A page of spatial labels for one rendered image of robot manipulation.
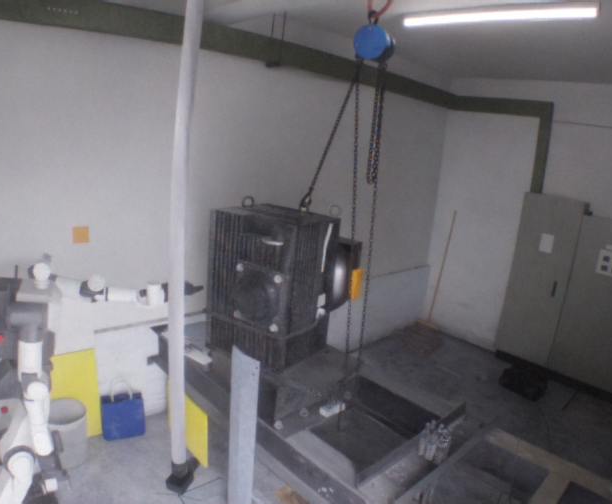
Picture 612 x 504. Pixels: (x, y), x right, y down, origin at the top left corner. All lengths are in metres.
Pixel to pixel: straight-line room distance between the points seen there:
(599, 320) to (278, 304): 3.21
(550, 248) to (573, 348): 0.97
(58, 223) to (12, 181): 0.35
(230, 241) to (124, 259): 0.96
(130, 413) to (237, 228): 1.55
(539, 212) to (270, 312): 3.11
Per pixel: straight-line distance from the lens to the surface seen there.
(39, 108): 2.64
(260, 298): 2.02
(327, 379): 2.20
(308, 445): 2.15
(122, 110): 2.83
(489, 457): 2.57
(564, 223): 4.47
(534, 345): 4.75
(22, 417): 2.15
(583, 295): 4.50
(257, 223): 2.17
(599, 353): 4.59
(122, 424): 3.17
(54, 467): 2.04
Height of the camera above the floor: 1.98
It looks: 13 degrees down
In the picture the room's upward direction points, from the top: 6 degrees clockwise
